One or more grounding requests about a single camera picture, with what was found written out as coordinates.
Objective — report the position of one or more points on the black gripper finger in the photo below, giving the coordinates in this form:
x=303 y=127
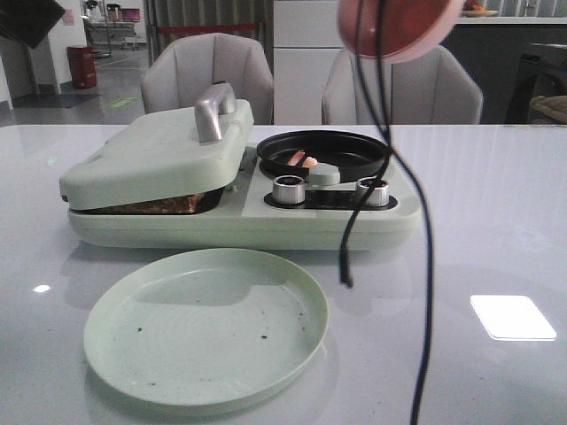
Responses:
x=29 y=21

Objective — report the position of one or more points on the breakfast maker hinged lid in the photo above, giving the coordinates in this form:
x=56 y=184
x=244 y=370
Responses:
x=165 y=154

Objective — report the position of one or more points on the bread slice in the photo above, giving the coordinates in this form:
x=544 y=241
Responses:
x=181 y=204

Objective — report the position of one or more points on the shrimp with red tail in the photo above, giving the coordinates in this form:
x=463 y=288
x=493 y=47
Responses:
x=296 y=158

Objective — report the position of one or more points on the pink plastic bowl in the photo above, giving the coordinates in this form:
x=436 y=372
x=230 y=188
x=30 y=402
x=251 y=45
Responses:
x=396 y=31

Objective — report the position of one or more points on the mint green breakfast maker base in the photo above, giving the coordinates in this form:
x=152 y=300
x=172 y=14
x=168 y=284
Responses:
x=242 y=218

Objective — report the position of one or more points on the red bin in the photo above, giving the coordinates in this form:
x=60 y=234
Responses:
x=82 y=66

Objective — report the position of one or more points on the left grey upholstered chair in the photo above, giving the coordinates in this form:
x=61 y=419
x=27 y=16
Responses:
x=189 y=66

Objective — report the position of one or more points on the grey upholstered chair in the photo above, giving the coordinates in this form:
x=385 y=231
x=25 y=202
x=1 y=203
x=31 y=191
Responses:
x=433 y=89
x=189 y=66

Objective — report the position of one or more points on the white refrigerator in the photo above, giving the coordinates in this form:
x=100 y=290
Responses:
x=306 y=42

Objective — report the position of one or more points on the left silver control knob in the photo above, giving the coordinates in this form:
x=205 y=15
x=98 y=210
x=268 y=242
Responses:
x=288 y=190

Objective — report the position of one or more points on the silver control knob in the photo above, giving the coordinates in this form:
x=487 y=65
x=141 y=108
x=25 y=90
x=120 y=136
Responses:
x=378 y=192
x=288 y=190

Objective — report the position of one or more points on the black round frying pan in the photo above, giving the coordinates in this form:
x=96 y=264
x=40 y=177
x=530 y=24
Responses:
x=354 y=155

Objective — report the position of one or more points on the mint green round plate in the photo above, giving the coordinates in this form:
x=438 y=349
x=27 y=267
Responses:
x=208 y=331

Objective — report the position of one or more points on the right silver control knob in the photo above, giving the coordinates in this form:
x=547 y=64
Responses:
x=378 y=192

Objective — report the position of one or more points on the right grey upholstered chair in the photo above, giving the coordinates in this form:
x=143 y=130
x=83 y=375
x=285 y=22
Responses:
x=433 y=89

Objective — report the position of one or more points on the fruit plate on counter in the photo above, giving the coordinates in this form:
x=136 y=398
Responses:
x=473 y=9

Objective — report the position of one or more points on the dark washing machine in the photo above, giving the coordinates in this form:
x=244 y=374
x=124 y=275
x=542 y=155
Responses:
x=541 y=71

